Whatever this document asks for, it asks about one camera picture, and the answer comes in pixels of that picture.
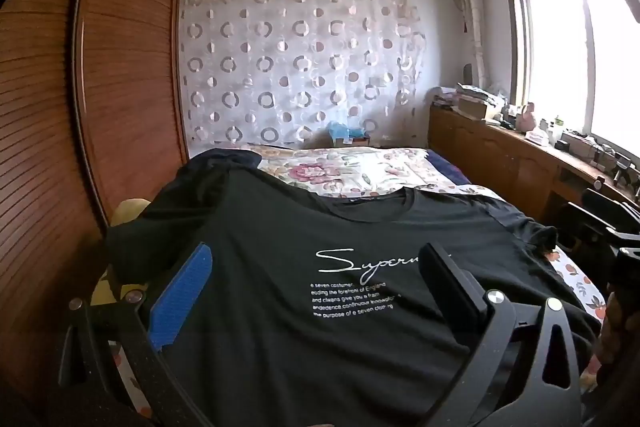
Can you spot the pink figurine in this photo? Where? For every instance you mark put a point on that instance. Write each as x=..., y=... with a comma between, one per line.
x=526, y=119

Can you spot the cardboard box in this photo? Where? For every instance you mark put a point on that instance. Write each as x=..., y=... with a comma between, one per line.
x=475, y=108

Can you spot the wooden slatted wardrobe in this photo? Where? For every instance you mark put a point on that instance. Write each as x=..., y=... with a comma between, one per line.
x=65, y=107

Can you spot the white tissue pack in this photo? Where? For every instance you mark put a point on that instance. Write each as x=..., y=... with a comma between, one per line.
x=537, y=139

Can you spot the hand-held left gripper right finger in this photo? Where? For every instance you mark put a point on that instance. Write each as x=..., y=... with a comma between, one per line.
x=457, y=297

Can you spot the pale yellow folded garment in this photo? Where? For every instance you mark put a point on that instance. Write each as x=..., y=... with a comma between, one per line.
x=127, y=211

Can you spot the circle-patterned sheer curtain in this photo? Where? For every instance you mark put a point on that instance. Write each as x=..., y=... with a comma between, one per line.
x=300, y=67

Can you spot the white wrapped pipe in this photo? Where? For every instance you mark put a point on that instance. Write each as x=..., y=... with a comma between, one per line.
x=470, y=17

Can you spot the blue tissue box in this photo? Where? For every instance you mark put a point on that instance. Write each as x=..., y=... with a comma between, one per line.
x=345, y=133

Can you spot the navy blanket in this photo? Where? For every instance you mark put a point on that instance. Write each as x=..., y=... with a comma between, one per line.
x=452, y=167

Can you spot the small black box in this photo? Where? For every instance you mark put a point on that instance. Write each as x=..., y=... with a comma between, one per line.
x=562, y=146

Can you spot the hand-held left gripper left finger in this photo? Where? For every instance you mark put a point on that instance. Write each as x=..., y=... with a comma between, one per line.
x=181, y=299

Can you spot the wooden-framed window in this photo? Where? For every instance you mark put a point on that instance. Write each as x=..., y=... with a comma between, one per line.
x=575, y=52

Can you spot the floral bedspread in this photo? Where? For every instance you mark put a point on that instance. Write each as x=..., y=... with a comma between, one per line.
x=350, y=169

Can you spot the pile of papers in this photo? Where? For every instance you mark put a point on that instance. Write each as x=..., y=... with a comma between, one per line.
x=467, y=92

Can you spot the black printed t-shirt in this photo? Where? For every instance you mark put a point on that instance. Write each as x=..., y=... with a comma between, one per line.
x=300, y=317

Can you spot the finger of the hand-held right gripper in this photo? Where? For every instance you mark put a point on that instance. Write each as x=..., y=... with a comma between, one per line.
x=592, y=229

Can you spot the wooden cabinet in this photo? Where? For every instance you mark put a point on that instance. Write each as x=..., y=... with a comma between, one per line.
x=505, y=167

